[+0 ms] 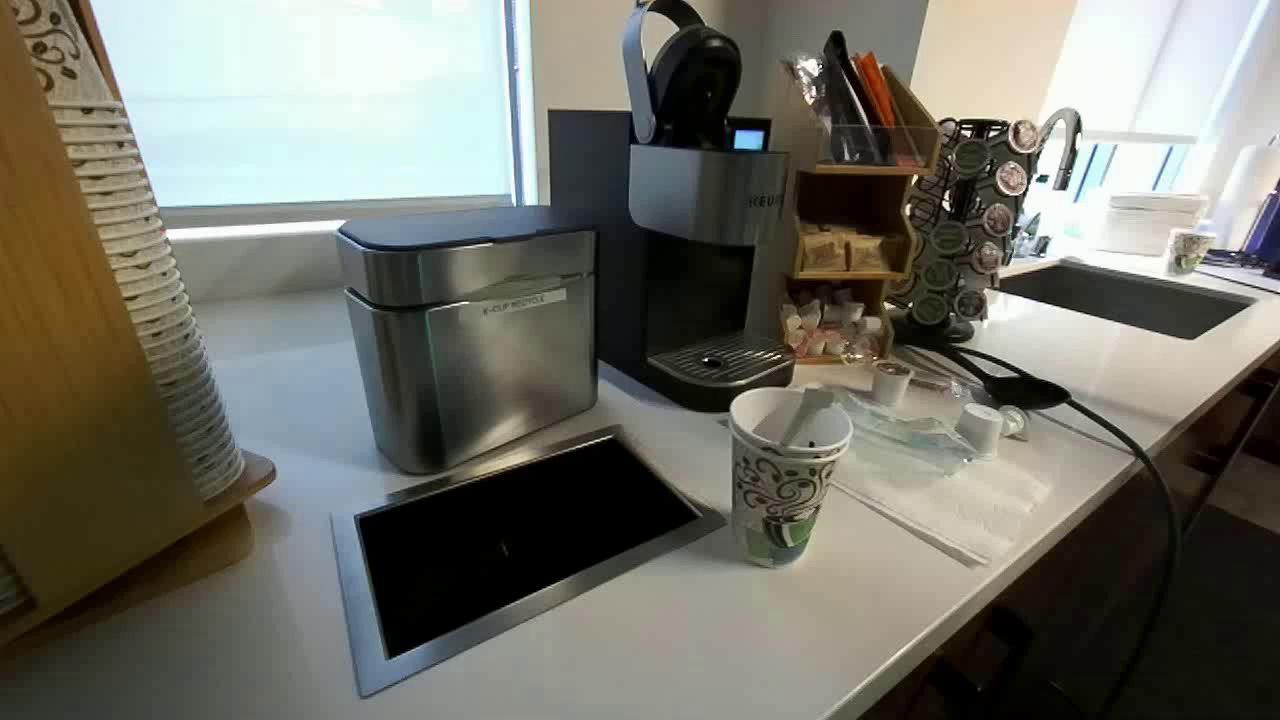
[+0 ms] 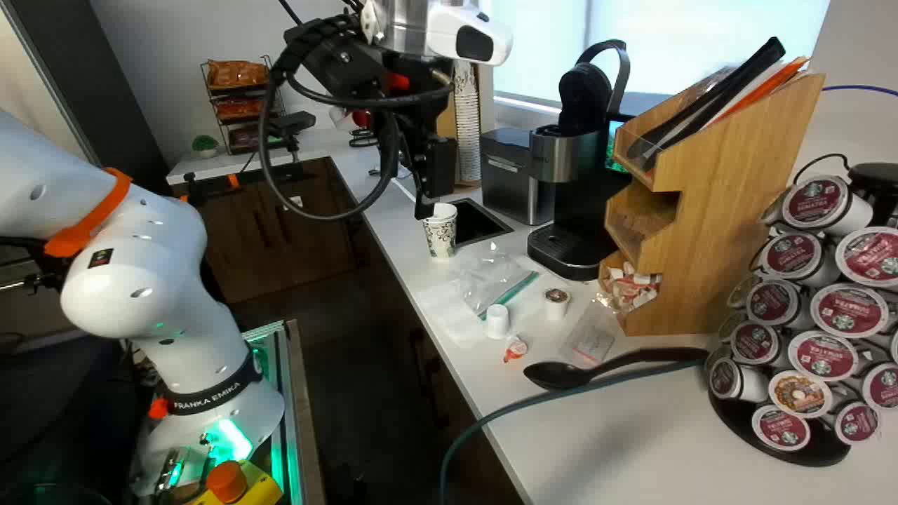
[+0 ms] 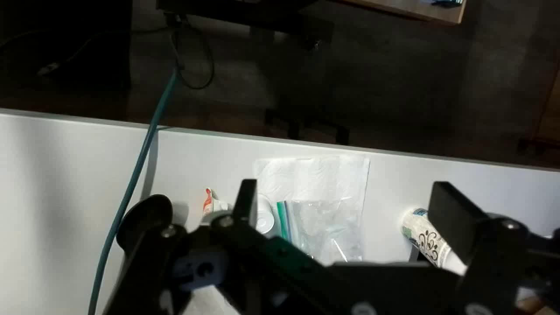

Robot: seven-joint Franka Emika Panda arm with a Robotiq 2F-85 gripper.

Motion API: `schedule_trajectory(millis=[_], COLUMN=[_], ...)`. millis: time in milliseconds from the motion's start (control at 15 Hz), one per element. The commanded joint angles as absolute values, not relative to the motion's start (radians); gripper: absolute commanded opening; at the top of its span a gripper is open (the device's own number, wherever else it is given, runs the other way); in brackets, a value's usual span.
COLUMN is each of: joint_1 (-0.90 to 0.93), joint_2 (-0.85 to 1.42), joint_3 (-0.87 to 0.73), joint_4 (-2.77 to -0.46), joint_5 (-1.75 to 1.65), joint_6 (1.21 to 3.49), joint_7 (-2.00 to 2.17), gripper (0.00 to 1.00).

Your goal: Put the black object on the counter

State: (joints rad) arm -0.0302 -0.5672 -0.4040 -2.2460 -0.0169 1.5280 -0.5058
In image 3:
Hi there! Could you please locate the clear plastic zip bag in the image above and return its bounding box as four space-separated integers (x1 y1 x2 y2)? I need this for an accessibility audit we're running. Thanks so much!
251 155 373 268

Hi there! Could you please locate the dark furniture frame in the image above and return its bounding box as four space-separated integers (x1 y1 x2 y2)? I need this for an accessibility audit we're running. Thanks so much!
156 0 354 148

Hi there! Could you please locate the black floor cable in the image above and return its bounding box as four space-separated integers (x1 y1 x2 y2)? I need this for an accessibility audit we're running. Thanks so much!
167 15 218 93

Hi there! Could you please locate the thin dark teal cable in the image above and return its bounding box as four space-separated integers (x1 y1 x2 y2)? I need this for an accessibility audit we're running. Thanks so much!
86 67 183 315

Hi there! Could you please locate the wooden board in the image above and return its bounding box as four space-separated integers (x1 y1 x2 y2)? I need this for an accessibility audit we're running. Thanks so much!
344 0 473 29

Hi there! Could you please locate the patterned paper cup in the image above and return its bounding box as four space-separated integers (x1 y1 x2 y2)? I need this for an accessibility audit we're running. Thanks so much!
400 207 470 277

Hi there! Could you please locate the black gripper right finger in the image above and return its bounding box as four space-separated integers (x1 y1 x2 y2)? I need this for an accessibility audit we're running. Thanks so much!
428 181 560 315

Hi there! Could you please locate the thin orange cable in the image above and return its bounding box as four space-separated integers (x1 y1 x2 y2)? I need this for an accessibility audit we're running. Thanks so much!
527 67 560 155

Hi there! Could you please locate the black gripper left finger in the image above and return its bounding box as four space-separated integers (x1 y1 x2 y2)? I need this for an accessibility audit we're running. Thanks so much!
107 177 330 315

